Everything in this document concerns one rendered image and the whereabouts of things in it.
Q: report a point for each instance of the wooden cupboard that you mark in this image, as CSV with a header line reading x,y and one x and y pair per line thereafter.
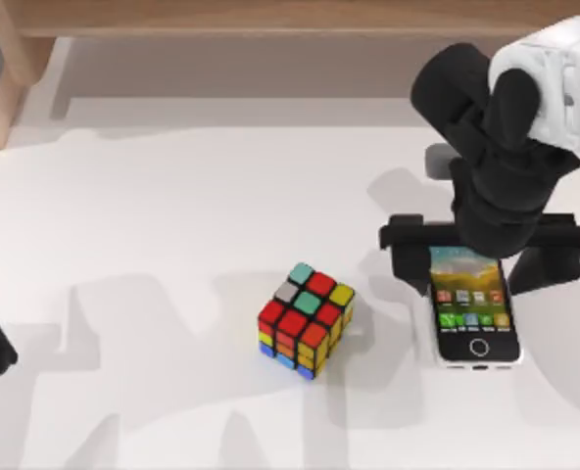
x,y
18,73

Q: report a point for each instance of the pale grey rounded box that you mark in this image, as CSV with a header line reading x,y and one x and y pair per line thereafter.
x,y
438,161

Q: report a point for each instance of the black and white smartphone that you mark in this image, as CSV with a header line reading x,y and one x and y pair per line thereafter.
x,y
473,313

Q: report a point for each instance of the multicoloured puzzle cube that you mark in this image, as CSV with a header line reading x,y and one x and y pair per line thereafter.
x,y
302,320

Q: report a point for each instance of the wooden shelf board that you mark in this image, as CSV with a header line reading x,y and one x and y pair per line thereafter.
x,y
270,17

